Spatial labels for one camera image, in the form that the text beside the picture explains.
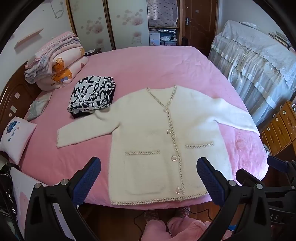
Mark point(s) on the white pink embroidered pillow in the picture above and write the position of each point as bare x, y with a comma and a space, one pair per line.
16, 136

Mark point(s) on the pink wall shelf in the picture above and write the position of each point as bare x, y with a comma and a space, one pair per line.
27, 38

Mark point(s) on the grey patterned pillow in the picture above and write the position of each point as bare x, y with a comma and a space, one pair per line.
38, 105

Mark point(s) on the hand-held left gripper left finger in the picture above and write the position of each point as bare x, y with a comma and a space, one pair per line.
92, 171

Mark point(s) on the wooden door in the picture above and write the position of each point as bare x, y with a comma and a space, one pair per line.
201, 20

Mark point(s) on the person's pink pants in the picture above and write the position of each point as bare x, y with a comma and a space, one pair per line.
180, 229

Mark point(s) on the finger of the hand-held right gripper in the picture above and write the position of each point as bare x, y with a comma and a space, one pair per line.
277, 162
245, 176

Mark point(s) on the wooden headboard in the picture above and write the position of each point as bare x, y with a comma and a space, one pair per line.
13, 92

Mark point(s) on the pink bear printed quilt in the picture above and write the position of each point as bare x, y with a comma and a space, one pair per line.
69, 69

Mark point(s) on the floral wardrobe doors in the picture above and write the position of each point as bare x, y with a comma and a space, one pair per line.
111, 23

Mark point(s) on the white pink printed cushion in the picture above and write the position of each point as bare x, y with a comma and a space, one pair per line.
20, 185

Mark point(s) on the pink bed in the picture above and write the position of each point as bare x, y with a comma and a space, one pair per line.
150, 67

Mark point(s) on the white storage boxes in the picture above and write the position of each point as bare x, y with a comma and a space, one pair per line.
161, 38

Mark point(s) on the wooden drawer cabinet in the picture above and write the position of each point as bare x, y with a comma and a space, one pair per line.
277, 132

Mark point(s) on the stack of books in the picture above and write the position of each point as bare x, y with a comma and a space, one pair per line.
278, 37

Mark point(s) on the white fuzzy cardigan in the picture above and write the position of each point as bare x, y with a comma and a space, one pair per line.
143, 129

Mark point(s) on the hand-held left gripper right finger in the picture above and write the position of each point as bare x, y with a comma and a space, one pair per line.
209, 178

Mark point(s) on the black white printed garment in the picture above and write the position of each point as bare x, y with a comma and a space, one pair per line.
92, 95

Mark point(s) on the fuzzy pink slipper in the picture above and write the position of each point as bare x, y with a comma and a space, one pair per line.
181, 212
151, 215

